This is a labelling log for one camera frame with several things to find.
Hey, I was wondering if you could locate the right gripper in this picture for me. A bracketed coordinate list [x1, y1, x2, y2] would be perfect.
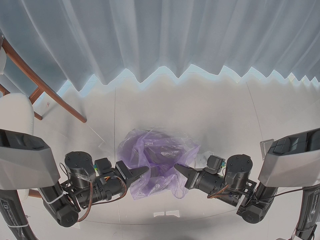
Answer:
[184, 168, 225, 194]

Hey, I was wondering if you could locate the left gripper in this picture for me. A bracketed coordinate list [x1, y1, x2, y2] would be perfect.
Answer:
[100, 160, 135, 202]

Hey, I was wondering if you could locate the purple plastic bag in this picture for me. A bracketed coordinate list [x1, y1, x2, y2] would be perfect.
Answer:
[117, 127, 200, 201]

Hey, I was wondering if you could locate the crumpled white paper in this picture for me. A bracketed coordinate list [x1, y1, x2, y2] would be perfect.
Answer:
[196, 151, 213, 170]

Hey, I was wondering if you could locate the white cushioned wooden chair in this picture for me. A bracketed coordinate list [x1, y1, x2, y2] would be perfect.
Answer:
[0, 35, 87, 199]

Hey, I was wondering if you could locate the white curtain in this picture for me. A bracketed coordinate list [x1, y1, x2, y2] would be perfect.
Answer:
[0, 0, 320, 92]

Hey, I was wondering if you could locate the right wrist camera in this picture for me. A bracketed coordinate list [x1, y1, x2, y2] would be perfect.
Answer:
[205, 155, 223, 175]

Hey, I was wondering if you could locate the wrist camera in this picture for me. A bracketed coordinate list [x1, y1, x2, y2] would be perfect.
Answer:
[205, 155, 223, 175]
[94, 158, 113, 178]

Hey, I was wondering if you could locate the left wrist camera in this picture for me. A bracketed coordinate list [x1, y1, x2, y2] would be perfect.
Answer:
[94, 158, 113, 178]

